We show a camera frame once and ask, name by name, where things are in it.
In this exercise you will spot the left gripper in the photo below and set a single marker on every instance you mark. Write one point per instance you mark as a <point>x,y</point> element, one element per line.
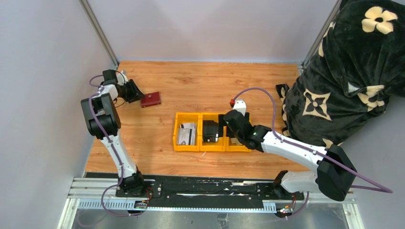
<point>136,94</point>

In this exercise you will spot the tan cards stack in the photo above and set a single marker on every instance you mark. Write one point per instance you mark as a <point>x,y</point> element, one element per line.
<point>234,142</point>

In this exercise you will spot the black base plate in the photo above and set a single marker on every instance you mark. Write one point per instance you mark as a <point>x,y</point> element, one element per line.
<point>210,192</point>

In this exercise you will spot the black floral blanket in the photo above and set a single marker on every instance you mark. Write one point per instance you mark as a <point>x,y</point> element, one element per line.
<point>358,66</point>

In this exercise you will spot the black cards stack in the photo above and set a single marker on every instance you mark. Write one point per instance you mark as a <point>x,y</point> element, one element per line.
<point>210,131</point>

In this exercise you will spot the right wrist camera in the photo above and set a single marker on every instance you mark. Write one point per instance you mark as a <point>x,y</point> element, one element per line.
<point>238,105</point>

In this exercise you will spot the aluminium frame rail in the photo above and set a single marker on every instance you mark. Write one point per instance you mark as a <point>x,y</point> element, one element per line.
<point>92,204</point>

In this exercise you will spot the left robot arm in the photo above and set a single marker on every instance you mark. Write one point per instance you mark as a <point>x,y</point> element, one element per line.
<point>103,122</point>

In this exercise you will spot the red leather card holder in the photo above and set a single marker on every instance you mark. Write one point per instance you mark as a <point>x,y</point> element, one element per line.
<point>150,99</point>

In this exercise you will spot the left yellow bin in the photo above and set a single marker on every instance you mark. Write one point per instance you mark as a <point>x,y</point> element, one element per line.
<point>181,118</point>

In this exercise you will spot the white cards stack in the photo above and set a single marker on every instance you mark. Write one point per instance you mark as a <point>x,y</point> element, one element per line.
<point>187,134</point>

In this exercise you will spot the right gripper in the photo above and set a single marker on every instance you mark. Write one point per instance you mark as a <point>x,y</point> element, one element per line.
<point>221,121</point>

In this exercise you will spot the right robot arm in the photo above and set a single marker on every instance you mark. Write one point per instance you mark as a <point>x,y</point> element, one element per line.
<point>328,168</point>

